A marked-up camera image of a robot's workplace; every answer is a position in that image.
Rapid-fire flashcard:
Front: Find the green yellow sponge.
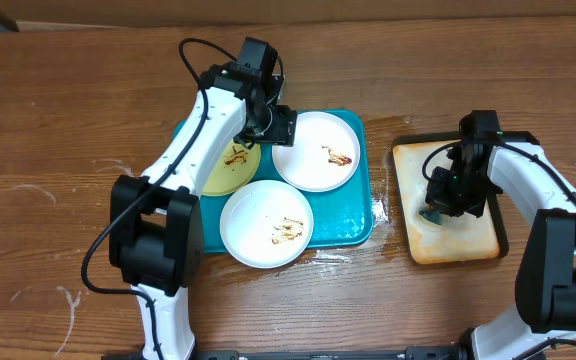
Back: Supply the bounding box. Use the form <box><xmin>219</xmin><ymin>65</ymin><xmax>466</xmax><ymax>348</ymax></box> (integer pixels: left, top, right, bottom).
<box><xmin>419</xmin><ymin>208</ymin><xmax>442</xmax><ymax>226</ymax></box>

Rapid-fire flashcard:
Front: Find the white plate with brown sauce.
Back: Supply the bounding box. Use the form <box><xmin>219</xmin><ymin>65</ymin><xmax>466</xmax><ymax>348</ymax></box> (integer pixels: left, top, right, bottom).
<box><xmin>272</xmin><ymin>111</ymin><xmax>361</xmax><ymax>192</ymax></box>

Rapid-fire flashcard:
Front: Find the white plate with crumbs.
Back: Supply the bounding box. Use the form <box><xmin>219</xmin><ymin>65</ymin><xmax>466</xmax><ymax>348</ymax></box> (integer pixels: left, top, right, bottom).
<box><xmin>220</xmin><ymin>180</ymin><xmax>314</xmax><ymax>269</ymax></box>

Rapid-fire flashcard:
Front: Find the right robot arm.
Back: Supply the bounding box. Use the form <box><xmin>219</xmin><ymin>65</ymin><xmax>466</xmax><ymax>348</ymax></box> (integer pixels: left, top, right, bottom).
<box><xmin>423</xmin><ymin>131</ymin><xmax>576</xmax><ymax>359</ymax></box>

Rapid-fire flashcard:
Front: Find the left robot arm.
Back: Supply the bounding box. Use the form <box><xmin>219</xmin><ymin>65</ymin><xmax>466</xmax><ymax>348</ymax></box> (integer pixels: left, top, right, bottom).
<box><xmin>104</xmin><ymin>61</ymin><xmax>297</xmax><ymax>359</ymax></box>

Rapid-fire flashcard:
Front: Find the black tray with soapy water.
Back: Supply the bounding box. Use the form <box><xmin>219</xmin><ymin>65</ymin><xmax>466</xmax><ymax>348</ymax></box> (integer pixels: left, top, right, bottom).
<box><xmin>390</xmin><ymin>130</ymin><xmax>510</xmax><ymax>266</ymax></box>

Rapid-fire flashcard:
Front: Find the teal plastic tray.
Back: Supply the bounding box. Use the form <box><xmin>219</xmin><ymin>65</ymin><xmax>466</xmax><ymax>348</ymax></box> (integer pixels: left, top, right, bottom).
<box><xmin>200</xmin><ymin>109</ymin><xmax>374</xmax><ymax>254</ymax></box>

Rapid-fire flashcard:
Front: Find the yellow plate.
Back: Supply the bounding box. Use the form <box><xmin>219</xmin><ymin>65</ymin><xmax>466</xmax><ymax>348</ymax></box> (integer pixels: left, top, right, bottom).
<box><xmin>203</xmin><ymin>141</ymin><xmax>261</xmax><ymax>196</ymax></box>

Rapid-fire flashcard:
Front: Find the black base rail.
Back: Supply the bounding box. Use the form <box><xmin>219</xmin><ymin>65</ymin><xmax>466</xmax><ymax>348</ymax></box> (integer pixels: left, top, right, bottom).
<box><xmin>101</xmin><ymin>345</ymin><xmax>469</xmax><ymax>360</ymax></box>

